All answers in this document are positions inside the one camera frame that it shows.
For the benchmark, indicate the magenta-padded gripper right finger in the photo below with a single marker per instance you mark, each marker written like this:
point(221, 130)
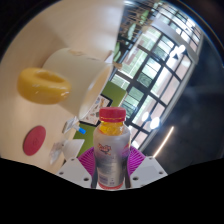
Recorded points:
point(149, 170)

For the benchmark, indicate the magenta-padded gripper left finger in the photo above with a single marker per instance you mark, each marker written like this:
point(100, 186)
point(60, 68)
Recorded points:
point(74, 171)

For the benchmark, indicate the red-capped clear drink bottle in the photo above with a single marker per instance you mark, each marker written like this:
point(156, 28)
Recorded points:
point(111, 150)

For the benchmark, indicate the curved linear ceiling light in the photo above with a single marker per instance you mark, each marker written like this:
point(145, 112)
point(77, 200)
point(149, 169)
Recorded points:
point(164, 141)

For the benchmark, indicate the small blue-capped tube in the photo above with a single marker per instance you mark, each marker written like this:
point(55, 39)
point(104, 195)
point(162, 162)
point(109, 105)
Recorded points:
point(80, 129)

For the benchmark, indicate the small white flat device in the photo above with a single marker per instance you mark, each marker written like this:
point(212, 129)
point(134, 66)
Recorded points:
point(70, 126)

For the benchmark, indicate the group of pendant lamps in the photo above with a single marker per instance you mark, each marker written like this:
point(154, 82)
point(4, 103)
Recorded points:
point(154, 122)

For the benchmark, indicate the flat round red coaster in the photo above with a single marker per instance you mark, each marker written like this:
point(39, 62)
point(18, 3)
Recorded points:
point(34, 140)

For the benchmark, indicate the large black-framed window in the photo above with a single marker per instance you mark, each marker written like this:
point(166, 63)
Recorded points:
point(156, 73)

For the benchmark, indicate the group of green-seated wooden chairs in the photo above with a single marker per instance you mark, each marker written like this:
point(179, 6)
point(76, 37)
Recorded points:
point(131, 30)

